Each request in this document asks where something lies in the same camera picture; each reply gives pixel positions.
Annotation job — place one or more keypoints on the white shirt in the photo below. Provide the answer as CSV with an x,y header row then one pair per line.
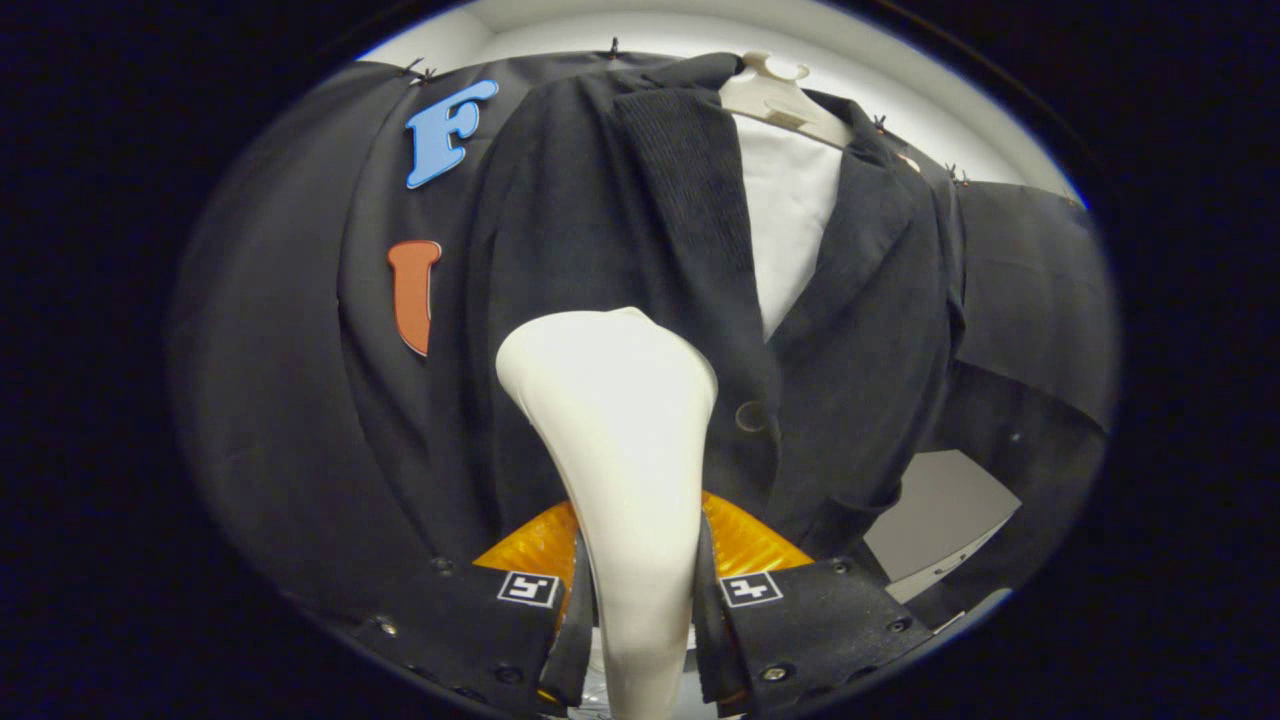
x,y
790,220

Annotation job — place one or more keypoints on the black blazer jacket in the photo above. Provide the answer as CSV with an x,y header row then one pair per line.
x,y
600,220

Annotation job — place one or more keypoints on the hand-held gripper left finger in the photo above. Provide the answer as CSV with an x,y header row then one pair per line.
x,y
575,640

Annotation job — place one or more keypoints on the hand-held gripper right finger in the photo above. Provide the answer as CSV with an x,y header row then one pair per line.
x,y
712,640

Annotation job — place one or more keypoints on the grey cabinet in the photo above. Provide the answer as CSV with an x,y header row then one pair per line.
x,y
935,510

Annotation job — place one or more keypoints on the white clothes hanger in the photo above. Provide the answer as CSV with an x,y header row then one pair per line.
x,y
770,95

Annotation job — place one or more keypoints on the black backdrop cloth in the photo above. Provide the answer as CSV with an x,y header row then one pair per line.
x,y
260,400

